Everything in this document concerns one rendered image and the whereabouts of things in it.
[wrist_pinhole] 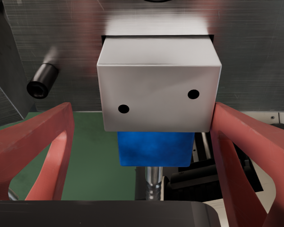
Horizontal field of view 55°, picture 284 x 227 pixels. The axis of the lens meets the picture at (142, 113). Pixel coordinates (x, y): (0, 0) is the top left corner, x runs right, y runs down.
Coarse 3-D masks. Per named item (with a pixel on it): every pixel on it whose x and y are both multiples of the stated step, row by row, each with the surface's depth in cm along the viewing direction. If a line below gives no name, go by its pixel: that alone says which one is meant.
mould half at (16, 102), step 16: (0, 16) 21; (0, 32) 21; (0, 48) 20; (16, 48) 22; (0, 64) 20; (16, 64) 22; (0, 80) 19; (16, 80) 21; (0, 96) 19; (16, 96) 21; (0, 112) 20; (16, 112) 20
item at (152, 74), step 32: (128, 64) 11; (160, 64) 11; (192, 64) 11; (128, 96) 12; (160, 96) 12; (192, 96) 12; (128, 128) 13; (160, 128) 13; (192, 128) 13; (128, 160) 16; (160, 160) 16; (160, 192) 20
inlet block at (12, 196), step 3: (9, 189) 26; (9, 192) 26; (12, 192) 27; (9, 195) 26; (12, 195) 26; (15, 195) 27; (9, 198) 26; (12, 198) 26; (15, 198) 27; (18, 198) 27
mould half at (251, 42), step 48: (48, 0) 12; (96, 0) 12; (144, 0) 12; (192, 0) 12; (240, 0) 12; (48, 48) 13; (96, 48) 13; (240, 48) 13; (48, 96) 15; (96, 96) 15; (240, 96) 15
